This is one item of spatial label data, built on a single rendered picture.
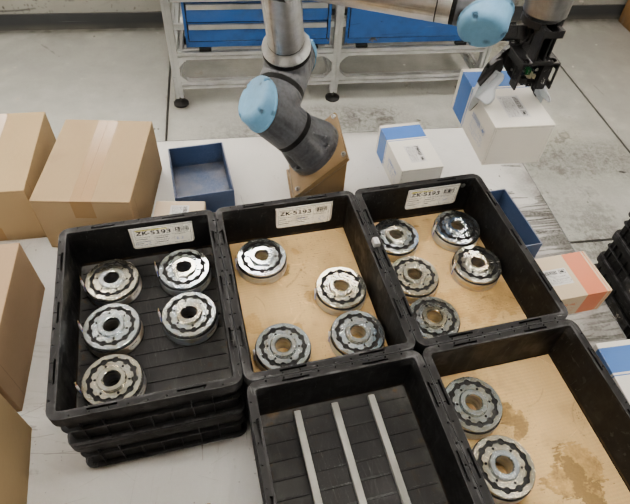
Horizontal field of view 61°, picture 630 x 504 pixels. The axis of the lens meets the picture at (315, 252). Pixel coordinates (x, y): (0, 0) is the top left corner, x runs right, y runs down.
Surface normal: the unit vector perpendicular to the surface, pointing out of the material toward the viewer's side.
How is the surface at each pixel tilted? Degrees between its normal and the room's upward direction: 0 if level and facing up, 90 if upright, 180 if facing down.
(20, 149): 0
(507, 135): 90
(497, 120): 0
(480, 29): 112
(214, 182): 0
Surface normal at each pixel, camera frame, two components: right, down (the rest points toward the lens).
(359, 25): 0.14, 0.76
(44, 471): 0.05, -0.65
